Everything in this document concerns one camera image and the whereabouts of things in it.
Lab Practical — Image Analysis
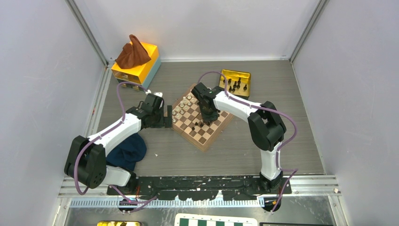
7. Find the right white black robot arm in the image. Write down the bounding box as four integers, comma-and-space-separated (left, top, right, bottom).
191, 82, 287, 194

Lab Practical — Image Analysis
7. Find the black mounting base plate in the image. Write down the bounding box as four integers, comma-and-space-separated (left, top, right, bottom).
107, 175, 292, 201

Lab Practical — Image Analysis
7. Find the green white chess mat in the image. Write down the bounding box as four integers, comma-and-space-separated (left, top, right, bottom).
174, 213, 259, 226

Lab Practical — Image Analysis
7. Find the dark blue cloth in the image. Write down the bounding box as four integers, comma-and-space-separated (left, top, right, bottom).
106, 133, 147, 171

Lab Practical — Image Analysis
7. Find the wooden chess board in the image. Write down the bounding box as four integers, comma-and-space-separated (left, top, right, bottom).
172, 84, 233, 152

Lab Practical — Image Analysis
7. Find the black chess piece cluster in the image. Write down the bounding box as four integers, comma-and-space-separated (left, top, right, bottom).
191, 121, 211, 130

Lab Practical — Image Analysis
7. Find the yellow storage box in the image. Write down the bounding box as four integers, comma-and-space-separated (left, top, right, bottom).
111, 42, 161, 89

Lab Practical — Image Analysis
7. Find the gold metal tray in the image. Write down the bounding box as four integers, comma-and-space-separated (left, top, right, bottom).
219, 69, 251, 100

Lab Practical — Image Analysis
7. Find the brown cloth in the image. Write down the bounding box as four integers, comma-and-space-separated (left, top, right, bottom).
115, 34, 151, 69

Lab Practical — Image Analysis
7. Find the white chess piece row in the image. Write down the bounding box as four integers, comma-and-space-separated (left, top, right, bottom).
172, 93, 199, 125

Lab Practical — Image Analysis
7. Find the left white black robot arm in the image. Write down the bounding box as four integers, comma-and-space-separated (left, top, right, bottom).
64, 92, 172, 195

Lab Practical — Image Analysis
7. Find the gold tin at bottom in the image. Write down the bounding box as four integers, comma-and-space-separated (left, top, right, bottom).
97, 221, 143, 226

